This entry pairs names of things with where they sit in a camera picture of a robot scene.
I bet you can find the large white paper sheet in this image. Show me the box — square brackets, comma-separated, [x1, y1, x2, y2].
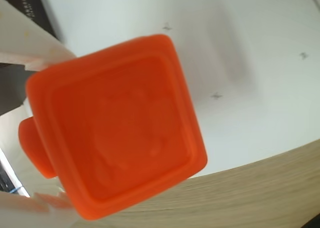
[39, 0, 320, 180]

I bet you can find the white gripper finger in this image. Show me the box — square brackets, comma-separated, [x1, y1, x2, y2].
[0, 191, 84, 228]
[0, 0, 77, 71]

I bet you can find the orange cube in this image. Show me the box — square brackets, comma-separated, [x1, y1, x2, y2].
[17, 34, 209, 222]

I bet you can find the dark open box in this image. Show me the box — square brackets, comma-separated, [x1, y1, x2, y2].
[0, 0, 65, 44]

